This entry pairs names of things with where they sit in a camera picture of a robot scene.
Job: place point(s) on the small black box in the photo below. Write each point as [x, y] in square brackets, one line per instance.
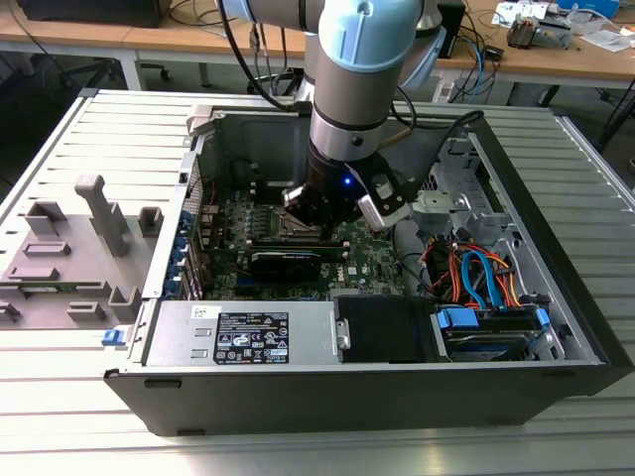
[495, 53]

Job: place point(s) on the white paper sheets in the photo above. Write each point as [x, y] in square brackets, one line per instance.
[605, 39]

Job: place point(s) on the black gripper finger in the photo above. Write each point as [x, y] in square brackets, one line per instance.
[300, 205]
[342, 222]

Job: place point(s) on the black office chair base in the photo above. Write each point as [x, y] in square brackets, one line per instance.
[162, 74]

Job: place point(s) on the wooden desk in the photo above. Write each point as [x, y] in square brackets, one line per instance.
[546, 67]
[74, 37]

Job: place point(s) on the black plastic shroud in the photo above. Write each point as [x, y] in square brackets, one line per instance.
[382, 329]

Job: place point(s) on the grey electronic device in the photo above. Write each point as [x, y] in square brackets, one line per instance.
[526, 32]

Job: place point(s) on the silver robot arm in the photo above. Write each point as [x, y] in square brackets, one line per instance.
[347, 74]

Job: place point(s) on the white paper leaflet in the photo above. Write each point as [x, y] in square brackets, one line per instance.
[516, 12]

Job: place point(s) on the silver power supply unit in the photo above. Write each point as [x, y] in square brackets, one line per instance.
[173, 337]

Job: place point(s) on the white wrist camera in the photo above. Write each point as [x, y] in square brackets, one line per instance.
[387, 208]

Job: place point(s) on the tall black desktop box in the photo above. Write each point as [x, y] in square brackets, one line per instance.
[454, 35]

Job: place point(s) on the silver metal drive cage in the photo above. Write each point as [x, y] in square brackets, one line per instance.
[446, 203]

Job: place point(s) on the pale blue teach pendant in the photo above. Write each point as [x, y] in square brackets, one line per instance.
[431, 54]

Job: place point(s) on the beige case latch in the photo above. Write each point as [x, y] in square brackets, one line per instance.
[201, 119]

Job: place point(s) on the green RAM stick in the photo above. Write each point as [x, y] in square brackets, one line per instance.
[333, 253]

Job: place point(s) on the black graphics card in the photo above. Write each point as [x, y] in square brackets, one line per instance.
[283, 270]

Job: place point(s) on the blue box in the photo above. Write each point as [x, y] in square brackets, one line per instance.
[590, 5]

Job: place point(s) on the CPU socket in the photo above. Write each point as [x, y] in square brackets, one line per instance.
[282, 232]

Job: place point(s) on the black equipment box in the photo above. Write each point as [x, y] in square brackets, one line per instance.
[89, 12]

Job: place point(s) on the green motherboard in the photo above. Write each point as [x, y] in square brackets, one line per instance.
[377, 263]

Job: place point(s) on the blue plastic clip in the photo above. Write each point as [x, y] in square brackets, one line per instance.
[113, 338]

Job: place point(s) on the hard disk in blue carrier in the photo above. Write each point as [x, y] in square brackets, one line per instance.
[476, 342]

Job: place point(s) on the black PC case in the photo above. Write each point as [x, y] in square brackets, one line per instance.
[347, 401]

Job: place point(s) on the grey parts rack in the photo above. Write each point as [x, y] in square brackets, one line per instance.
[74, 277]

